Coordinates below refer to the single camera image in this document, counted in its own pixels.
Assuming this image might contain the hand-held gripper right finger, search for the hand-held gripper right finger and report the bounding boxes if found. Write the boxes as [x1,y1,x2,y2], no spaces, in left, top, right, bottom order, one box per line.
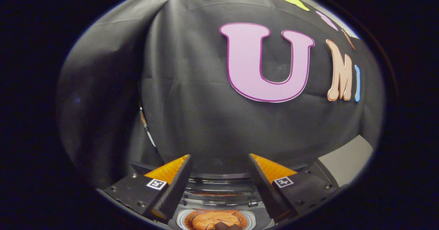
[249,153,340,222]

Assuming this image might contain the black backdrop cloth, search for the black backdrop cloth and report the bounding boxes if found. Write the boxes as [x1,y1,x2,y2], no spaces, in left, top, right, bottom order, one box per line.
[57,0,384,189]

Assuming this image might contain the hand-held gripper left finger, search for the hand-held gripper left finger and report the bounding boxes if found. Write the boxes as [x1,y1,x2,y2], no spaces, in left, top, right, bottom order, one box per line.
[97,154,192,223]

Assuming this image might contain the orange polo shirt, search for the orange polo shirt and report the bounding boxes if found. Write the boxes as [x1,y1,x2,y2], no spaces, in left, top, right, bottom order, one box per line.
[185,210,248,230]

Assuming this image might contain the grey washing machine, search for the grey washing machine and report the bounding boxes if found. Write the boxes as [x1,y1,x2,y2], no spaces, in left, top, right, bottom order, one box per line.
[130,160,340,230]

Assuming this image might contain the white cabinet with dark frame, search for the white cabinet with dark frame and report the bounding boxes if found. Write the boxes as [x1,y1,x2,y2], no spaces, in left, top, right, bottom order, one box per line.
[317,135,373,187]

